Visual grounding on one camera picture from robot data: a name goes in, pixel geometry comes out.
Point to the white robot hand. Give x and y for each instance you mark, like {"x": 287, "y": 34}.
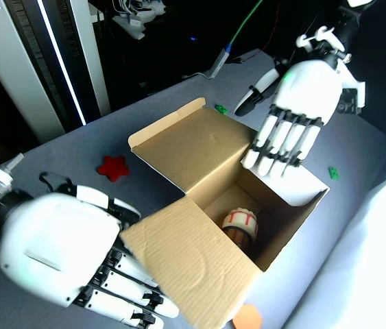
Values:
{"x": 59, "y": 240}
{"x": 307, "y": 92}

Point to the cardboard box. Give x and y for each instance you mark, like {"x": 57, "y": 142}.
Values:
{"x": 192, "y": 154}

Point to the pink strawberry toy cake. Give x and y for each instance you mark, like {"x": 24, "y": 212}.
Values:
{"x": 242, "y": 221}

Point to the chocolate toy cupcake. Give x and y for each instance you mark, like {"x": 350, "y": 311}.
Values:
{"x": 239, "y": 242}

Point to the grey table cloth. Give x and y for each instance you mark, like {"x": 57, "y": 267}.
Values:
{"x": 76, "y": 164}

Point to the green toy brick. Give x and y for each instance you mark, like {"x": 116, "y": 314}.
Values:
{"x": 220, "y": 109}
{"x": 333, "y": 173}

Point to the red star block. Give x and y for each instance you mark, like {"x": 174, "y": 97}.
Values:
{"x": 113, "y": 168}

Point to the white backdrop sheet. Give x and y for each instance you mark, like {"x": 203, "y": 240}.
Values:
{"x": 367, "y": 257}

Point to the white cabinet with light strip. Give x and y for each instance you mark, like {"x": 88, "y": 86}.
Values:
{"x": 7, "y": 61}

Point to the white plastic parts pile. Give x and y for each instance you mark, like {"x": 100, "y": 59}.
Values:
{"x": 134, "y": 24}

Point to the orange hexagon block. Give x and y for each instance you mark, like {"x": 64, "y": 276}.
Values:
{"x": 247, "y": 317}

